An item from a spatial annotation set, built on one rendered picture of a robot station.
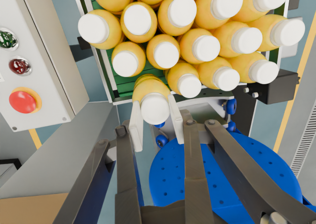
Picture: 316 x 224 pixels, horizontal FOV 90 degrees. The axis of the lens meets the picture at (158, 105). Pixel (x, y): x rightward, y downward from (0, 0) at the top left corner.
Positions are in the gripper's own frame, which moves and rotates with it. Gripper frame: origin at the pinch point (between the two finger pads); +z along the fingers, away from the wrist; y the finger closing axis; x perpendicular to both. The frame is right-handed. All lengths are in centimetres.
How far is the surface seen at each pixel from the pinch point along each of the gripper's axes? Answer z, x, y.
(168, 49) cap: 9.5, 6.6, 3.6
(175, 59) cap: 9.4, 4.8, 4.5
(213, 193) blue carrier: 2.0, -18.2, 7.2
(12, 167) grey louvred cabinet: 103, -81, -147
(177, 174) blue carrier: 7.5, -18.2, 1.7
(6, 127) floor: 116, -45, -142
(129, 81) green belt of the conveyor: 27.3, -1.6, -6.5
